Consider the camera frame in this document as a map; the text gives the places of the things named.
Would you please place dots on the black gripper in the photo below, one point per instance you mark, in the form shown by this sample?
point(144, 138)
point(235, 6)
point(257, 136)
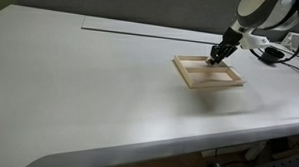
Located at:
point(231, 38)

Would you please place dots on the small bottle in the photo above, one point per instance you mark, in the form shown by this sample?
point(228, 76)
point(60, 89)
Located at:
point(211, 61)

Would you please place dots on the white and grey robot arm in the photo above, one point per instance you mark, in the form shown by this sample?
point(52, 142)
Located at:
point(268, 12)

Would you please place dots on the light wooden tray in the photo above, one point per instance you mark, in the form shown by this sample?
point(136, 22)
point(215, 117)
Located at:
point(203, 83)

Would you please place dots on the white power strip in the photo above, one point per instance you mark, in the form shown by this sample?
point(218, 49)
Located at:
point(297, 40)

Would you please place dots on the white object under table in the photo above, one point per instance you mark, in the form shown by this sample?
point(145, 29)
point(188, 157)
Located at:
point(255, 150)

